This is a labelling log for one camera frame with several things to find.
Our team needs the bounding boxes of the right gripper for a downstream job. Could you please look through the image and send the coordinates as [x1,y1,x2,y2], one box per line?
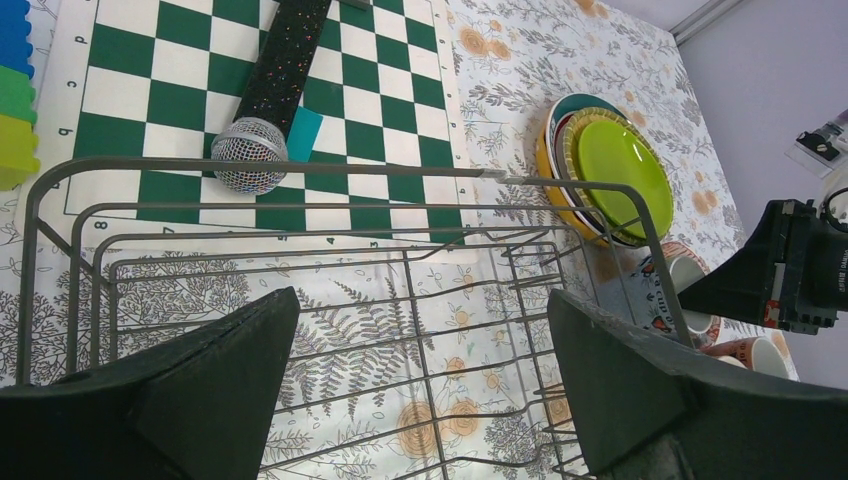
[678,200,847,335]

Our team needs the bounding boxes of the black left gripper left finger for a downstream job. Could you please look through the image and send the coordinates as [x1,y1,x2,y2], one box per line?
[1,287,300,479]

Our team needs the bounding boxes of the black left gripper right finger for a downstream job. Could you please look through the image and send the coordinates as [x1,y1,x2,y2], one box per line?
[547,289,847,479]

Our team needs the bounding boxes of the small pink mug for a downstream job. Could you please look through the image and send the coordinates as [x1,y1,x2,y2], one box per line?
[701,337,790,379]

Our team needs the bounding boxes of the grey blue mug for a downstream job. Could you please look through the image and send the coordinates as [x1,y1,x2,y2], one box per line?
[596,255,706,341]

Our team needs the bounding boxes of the lime green plate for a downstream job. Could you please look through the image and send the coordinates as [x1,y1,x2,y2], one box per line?
[577,119,674,237]

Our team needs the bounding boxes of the yellow dotted plate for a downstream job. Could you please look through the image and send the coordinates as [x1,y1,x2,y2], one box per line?
[535,127,609,247]

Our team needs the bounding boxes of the white plate green red rim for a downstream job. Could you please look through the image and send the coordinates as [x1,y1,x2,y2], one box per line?
[544,94,642,248]

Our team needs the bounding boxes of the blue white patterned bowl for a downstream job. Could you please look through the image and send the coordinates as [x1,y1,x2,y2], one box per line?
[661,241,721,349]

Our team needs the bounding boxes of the large pink mug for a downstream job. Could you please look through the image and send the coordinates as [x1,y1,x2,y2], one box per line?
[715,355,747,369]

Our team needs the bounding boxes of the woven bamboo plate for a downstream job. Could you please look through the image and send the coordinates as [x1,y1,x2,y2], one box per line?
[562,108,664,181]

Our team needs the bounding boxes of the black microphone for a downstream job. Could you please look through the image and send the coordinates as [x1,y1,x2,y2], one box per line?
[211,1,331,164]

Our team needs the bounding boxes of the teal block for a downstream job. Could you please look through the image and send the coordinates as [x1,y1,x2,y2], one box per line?
[286,107,323,163]

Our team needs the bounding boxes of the colourful toy block stack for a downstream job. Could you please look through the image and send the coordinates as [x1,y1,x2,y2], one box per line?
[1,0,40,191]

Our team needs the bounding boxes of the green white chessboard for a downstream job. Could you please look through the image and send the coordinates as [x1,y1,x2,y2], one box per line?
[36,1,476,244]

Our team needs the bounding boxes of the black wire dish rack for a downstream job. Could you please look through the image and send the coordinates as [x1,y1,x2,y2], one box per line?
[14,156,694,480]

